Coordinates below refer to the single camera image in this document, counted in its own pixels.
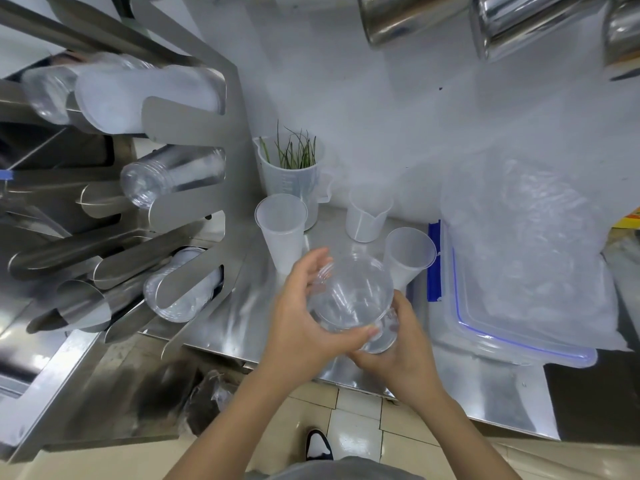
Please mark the person's right hand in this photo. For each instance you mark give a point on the person's right hand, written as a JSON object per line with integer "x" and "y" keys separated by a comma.
{"x": 405, "y": 369}

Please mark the person's left hand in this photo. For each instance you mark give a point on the person's left hand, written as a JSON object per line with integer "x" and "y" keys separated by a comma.
{"x": 295, "y": 324}

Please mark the wide clear plastic cup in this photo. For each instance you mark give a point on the wide clear plastic cup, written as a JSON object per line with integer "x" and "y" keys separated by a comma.
{"x": 350, "y": 294}

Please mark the tall frosted plastic cup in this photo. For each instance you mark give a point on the tall frosted plastic cup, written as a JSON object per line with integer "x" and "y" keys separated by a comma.
{"x": 410, "y": 254}
{"x": 280, "y": 229}

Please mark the stack of clear plastic cups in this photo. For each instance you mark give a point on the stack of clear plastic cups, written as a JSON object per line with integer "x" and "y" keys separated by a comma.
{"x": 160, "y": 174}
{"x": 170, "y": 299}
{"x": 45, "y": 94}

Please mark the stainless steel cup rack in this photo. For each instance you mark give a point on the stainless steel cup rack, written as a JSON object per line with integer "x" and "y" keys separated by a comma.
{"x": 235, "y": 194}

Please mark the small translucent measuring cup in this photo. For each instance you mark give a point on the small translucent measuring cup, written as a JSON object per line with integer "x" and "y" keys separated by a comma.
{"x": 367, "y": 219}

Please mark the bin with black bag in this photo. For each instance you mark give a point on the bin with black bag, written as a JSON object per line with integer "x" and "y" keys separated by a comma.
{"x": 210, "y": 399}

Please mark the black and white left shoe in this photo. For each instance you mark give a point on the black and white left shoe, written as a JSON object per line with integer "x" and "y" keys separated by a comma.
{"x": 319, "y": 444}

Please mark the grey shirt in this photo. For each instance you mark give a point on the grey shirt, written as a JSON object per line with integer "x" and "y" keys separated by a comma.
{"x": 345, "y": 469}

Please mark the clear container with blue clips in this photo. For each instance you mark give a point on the clear container with blue clips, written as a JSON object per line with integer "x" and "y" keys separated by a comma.
{"x": 525, "y": 350}

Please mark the translucent measuring jug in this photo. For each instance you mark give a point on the translucent measuring jug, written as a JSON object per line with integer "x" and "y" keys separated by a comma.
{"x": 292, "y": 187}

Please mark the green grass sprigs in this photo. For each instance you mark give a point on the green grass sprigs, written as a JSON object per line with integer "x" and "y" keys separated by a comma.
{"x": 295, "y": 154}

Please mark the yellow plastic object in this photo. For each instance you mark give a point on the yellow plastic object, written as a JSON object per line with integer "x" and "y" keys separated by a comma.
{"x": 629, "y": 219}

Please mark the stainless steel pitcher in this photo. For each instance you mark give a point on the stainless steel pitcher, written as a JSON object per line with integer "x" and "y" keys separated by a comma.
{"x": 535, "y": 24}
{"x": 410, "y": 19}
{"x": 625, "y": 39}

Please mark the blue binder clip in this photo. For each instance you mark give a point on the blue binder clip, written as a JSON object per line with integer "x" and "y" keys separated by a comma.
{"x": 5, "y": 175}

